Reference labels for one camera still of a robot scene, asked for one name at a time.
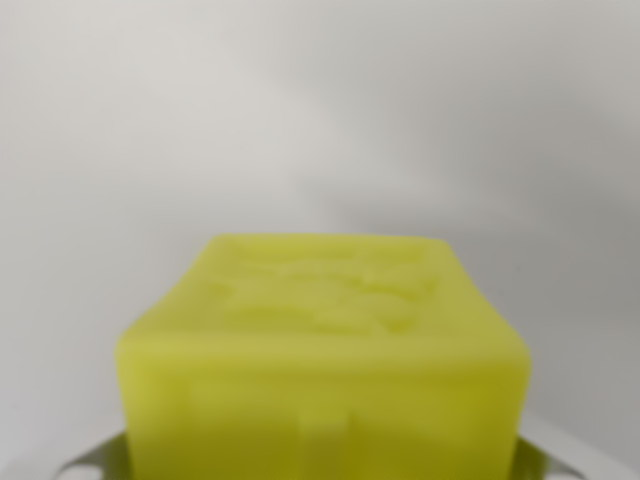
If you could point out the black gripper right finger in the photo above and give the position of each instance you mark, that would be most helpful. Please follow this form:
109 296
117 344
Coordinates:
540 460

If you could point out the yellow cube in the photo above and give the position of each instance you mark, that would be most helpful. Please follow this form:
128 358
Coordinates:
325 360

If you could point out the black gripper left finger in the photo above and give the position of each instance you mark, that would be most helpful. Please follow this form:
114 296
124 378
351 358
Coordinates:
100 457

